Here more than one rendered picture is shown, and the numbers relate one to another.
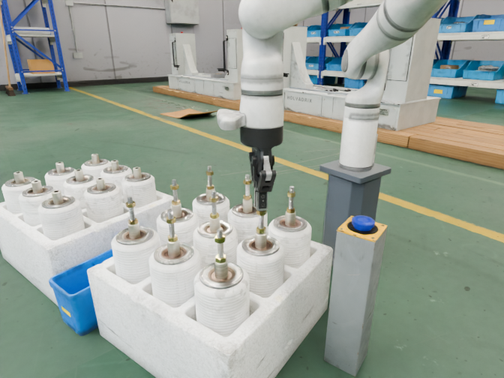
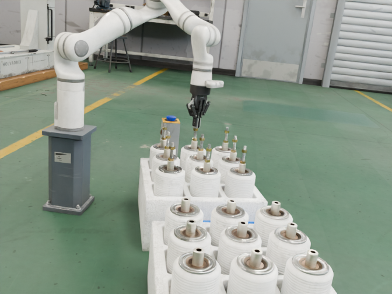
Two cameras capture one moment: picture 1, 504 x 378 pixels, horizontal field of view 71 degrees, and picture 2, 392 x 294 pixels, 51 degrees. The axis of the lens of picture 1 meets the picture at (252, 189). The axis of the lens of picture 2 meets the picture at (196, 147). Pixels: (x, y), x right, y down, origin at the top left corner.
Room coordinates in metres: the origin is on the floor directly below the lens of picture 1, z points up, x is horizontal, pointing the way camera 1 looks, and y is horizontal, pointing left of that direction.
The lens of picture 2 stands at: (1.69, 0.99, 0.70)
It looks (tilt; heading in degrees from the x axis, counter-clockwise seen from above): 17 degrees down; 223
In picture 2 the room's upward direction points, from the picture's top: 6 degrees clockwise
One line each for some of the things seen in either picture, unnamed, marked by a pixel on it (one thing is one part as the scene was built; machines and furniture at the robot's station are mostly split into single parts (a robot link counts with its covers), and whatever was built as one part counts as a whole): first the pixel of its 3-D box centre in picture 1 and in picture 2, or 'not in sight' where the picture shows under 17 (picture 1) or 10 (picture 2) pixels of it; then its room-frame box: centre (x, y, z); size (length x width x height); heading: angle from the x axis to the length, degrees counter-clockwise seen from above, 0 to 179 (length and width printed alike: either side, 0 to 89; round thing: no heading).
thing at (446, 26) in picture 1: (460, 24); not in sight; (4.99, -2.68, 0.90); 0.50 x 0.38 x 0.21; 128
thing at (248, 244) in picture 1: (260, 245); (193, 148); (0.61, -0.02, 0.25); 0.08 x 0.08 x 0.01
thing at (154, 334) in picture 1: (217, 290); (195, 200); (0.67, 0.08, 0.09); 0.39 x 0.39 x 0.18; 54
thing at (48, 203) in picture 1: (58, 202); (274, 213); (0.82, 0.49, 0.25); 0.08 x 0.08 x 0.01
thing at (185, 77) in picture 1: (214, 61); not in sight; (4.76, 0.48, 0.45); 1.61 x 0.57 x 0.74; 38
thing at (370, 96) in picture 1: (365, 76); (70, 58); (0.96, -0.30, 0.54); 0.09 x 0.09 x 0.17; 4
